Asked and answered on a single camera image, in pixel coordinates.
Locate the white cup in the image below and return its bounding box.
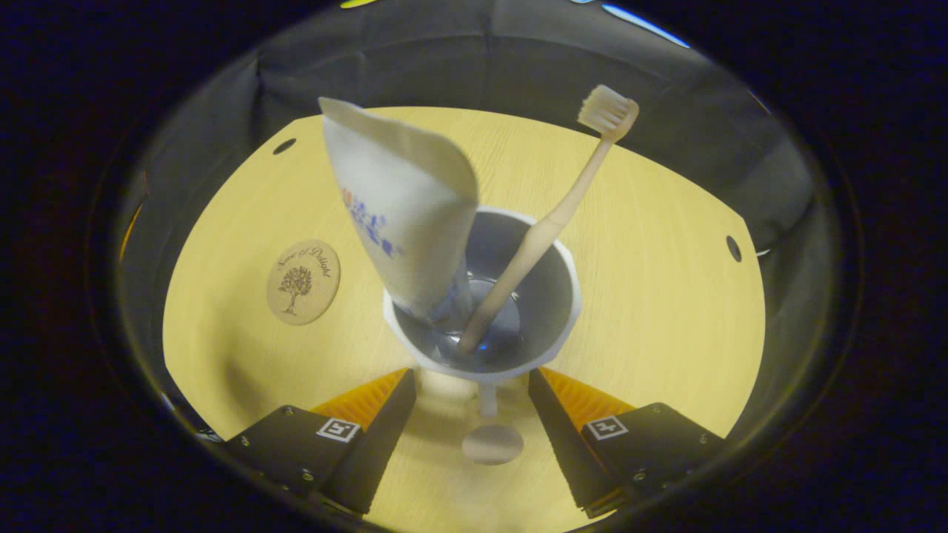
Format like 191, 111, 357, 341
381, 207, 584, 419

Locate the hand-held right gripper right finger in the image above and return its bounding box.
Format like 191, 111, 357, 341
527, 366, 728, 519

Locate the white toothpaste tube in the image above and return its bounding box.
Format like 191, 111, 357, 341
318, 96, 481, 323

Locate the black backdrop cloth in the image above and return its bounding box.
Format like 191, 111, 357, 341
111, 0, 845, 460

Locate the round wooden coaster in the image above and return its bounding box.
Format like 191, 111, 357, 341
265, 238, 342, 326

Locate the beige toothbrush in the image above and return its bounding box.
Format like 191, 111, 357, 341
457, 84, 640, 355

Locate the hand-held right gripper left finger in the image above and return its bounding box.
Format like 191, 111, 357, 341
222, 368, 418, 517

